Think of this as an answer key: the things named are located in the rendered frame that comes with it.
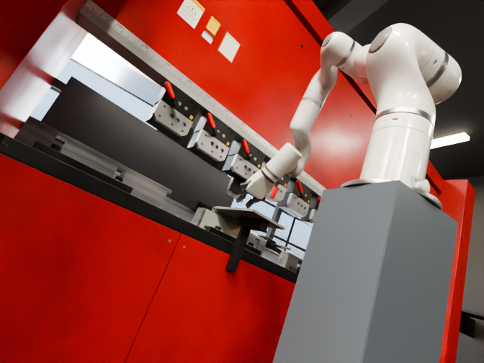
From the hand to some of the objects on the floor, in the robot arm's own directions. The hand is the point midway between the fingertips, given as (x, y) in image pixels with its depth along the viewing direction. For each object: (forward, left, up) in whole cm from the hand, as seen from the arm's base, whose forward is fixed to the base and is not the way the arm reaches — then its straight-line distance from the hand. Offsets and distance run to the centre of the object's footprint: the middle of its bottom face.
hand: (244, 201), depth 125 cm
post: (+101, -79, -107) cm, 167 cm away
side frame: (+70, -218, -107) cm, 253 cm away
